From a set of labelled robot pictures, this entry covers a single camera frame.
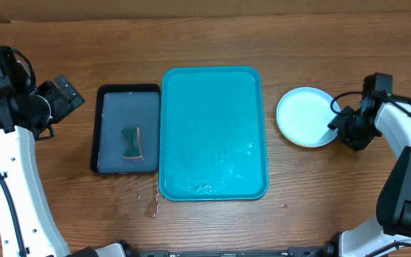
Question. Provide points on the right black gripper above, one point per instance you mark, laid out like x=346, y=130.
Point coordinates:
x=350, y=128

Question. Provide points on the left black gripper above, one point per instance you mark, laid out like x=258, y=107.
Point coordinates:
x=61, y=102

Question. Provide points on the light blue plate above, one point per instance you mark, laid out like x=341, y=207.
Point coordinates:
x=306, y=110

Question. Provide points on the green sponge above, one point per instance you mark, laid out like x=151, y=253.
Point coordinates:
x=132, y=139

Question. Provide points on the yellow plate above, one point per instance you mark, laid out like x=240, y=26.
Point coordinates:
x=310, y=140

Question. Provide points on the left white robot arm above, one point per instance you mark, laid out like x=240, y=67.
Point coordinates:
x=27, y=227

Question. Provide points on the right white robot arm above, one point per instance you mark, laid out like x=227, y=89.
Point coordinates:
x=388, y=115

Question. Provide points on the black water tray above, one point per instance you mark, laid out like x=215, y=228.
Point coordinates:
x=119, y=106

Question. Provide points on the teal plastic tray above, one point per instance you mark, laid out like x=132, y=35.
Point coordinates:
x=212, y=135

